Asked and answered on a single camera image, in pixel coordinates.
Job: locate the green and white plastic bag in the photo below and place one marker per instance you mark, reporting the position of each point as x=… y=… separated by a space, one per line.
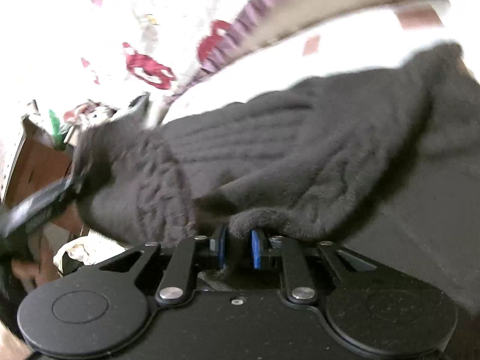
x=56 y=123

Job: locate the patterned desk cover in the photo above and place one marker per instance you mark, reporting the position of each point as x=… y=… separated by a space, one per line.
x=13 y=157

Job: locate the white bear-print quilt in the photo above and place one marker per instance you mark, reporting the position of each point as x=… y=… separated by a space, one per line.
x=255 y=11
x=150 y=26

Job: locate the person's left hand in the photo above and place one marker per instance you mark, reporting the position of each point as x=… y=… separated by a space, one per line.
x=28 y=273

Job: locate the brown wooden drawer cabinet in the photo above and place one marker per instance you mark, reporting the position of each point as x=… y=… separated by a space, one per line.
x=37 y=161

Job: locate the dark brown knit sweater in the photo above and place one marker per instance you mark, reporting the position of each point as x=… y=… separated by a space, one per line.
x=300 y=138

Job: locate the checkered dog-print rug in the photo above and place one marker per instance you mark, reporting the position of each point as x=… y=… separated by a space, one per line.
x=285 y=60

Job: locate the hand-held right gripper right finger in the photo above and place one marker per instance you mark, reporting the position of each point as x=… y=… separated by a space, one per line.
x=257 y=249

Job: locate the beige bed base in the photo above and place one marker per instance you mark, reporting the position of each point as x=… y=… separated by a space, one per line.
x=337 y=0

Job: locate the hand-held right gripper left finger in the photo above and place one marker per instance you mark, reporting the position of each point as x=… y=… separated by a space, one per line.
x=221 y=249

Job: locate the white crumpled cloth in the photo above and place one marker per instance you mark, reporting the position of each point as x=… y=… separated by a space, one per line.
x=93 y=249

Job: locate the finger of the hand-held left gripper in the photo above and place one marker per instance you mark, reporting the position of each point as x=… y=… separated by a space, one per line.
x=41 y=198

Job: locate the grey folded sweatshirt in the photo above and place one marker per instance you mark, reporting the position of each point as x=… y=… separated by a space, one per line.
x=137 y=105

